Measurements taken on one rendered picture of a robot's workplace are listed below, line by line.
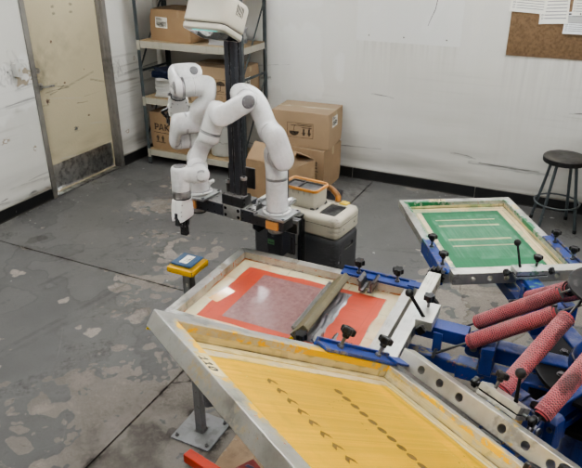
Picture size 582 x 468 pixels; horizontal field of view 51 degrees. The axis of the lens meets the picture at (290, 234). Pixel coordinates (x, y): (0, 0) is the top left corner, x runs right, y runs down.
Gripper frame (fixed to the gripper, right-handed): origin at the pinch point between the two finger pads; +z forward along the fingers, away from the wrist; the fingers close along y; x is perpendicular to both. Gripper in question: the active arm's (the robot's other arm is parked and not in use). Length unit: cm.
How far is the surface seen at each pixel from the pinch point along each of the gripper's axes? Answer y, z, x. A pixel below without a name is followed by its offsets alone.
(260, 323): 27, 15, 50
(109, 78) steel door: -289, 17, -291
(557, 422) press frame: 45, 7, 151
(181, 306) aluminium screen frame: 34.3, 12.4, 21.0
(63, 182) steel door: -214, 103, -296
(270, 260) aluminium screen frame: -13.5, 13.1, 33.5
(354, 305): 1, 15, 77
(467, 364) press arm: 14, 19, 123
